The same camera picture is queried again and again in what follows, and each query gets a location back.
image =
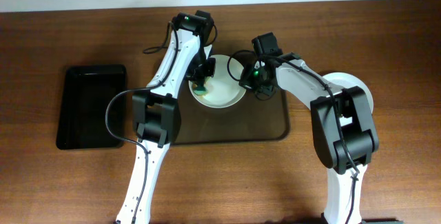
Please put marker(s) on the green yellow sponge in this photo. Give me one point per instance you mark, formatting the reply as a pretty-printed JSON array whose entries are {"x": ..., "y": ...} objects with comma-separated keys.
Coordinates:
[{"x": 199, "y": 89}]

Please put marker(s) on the cream plastic plate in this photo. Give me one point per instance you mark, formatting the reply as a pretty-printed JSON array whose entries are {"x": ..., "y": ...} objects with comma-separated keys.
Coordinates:
[{"x": 221, "y": 90}]

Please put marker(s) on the pale green plastic plate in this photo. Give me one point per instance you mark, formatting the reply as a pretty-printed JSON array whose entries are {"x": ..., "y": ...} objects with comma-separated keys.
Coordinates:
[{"x": 348, "y": 81}]

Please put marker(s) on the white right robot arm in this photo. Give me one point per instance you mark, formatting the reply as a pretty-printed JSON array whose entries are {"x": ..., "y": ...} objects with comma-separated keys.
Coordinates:
[{"x": 344, "y": 133}]

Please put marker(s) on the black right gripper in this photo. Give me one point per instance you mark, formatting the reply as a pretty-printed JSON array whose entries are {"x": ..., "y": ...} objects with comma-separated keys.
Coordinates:
[{"x": 264, "y": 90}]

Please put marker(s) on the black plastic tray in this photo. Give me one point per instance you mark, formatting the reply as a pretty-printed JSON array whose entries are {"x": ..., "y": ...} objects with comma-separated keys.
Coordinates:
[{"x": 87, "y": 91}]

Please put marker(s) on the dark brown serving tray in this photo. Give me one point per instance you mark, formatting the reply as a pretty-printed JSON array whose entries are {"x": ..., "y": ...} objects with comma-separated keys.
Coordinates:
[{"x": 250, "y": 119}]

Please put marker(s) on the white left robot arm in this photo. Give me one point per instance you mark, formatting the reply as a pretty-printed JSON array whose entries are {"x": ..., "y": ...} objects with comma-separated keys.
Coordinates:
[{"x": 156, "y": 115}]

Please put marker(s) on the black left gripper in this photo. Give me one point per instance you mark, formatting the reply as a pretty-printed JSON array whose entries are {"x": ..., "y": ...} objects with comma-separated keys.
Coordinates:
[{"x": 201, "y": 74}]

